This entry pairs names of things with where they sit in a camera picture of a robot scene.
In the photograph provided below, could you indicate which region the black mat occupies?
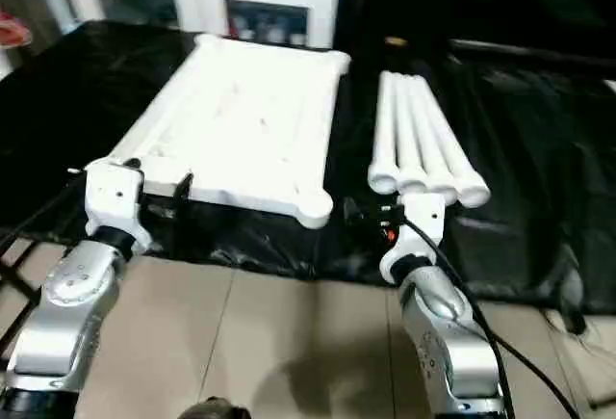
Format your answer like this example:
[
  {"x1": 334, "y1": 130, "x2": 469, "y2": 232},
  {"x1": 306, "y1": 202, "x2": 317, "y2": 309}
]
[{"x1": 0, "y1": 18, "x2": 616, "y2": 317}]

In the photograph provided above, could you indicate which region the white plastic table top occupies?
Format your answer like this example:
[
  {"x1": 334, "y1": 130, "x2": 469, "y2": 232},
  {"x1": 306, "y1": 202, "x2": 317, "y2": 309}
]
[{"x1": 84, "y1": 33, "x2": 352, "y2": 230}]

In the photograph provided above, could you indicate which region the black left wrist camera cable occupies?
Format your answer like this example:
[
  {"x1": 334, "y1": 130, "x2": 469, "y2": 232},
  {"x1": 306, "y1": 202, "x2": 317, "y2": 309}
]
[{"x1": 0, "y1": 168, "x2": 90, "y2": 251}]

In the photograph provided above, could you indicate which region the black metal bar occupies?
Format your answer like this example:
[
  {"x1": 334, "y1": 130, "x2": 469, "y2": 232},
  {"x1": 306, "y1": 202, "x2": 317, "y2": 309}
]
[{"x1": 449, "y1": 38, "x2": 612, "y2": 62}]

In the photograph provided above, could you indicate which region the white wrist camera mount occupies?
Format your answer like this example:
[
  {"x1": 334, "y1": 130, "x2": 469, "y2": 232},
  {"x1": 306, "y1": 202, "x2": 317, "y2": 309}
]
[
  {"x1": 378, "y1": 192, "x2": 447, "y2": 281},
  {"x1": 84, "y1": 158, "x2": 153, "y2": 254}
]

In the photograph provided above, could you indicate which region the white plastic table leg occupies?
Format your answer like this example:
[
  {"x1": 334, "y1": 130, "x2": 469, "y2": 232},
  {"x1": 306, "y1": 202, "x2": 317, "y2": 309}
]
[
  {"x1": 368, "y1": 70, "x2": 401, "y2": 195},
  {"x1": 401, "y1": 72, "x2": 459, "y2": 206},
  {"x1": 411, "y1": 74, "x2": 492, "y2": 209},
  {"x1": 390, "y1": 71, "x2": 430, "y2": 201}
]

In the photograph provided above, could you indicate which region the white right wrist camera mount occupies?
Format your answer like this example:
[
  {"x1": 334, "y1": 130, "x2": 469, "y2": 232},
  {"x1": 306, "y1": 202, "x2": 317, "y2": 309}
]
[{"x1": 378, "y1": 192, "x2": 447, "y2": 281}]

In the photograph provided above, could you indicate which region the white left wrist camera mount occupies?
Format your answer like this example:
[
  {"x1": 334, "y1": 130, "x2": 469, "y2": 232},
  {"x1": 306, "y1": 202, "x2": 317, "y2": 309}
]
[{"x1": 84, "y1": 158, "x2": 153, "y2": 254}]

